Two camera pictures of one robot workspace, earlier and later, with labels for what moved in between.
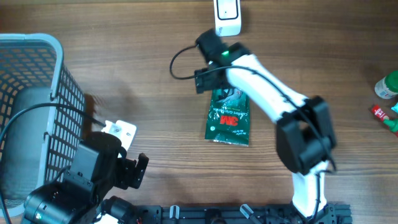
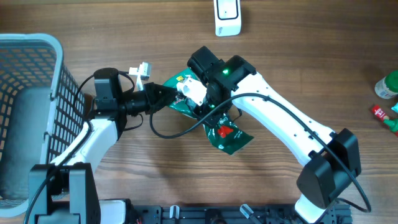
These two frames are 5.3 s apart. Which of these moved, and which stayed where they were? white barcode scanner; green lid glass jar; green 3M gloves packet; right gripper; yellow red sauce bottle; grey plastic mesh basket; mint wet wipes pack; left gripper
Moved: left gripper; green 3M gloves packet; right gripper
Stayed: mint wet wipes pack; grey plastic mesh basket; white barcode scanner; green lid glass jar; yellow red sauce bottle
